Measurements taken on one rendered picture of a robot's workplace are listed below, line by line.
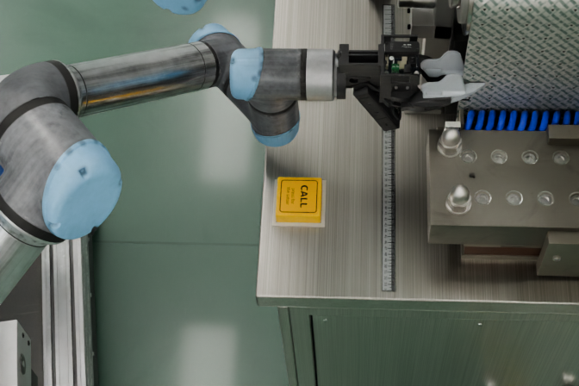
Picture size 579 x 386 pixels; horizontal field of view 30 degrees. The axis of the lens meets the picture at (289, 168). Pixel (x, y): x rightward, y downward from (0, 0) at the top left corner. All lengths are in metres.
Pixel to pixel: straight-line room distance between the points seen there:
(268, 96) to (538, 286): 0.49
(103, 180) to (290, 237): 0.41
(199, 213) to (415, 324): 1.11
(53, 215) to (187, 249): 1.36
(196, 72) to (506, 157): 0.47
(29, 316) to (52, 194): 1.14
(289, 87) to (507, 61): 0.31
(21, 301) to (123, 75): 1.03
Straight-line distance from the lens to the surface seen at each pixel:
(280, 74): 1.54
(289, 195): 1.68
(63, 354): 2.39
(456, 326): 1.74
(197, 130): 2.86
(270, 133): 1.65
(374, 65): 1.52
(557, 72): 1.58
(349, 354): 1.86
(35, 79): 1.45
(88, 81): 1.51
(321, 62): 1.54
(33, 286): 2.49
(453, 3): 1.48
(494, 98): 1.63
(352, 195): 1.71
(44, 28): 3.14
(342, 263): 1.66
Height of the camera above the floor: 2.40
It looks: 60 degrees down
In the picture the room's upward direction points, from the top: 5 degrees counter-clockwise
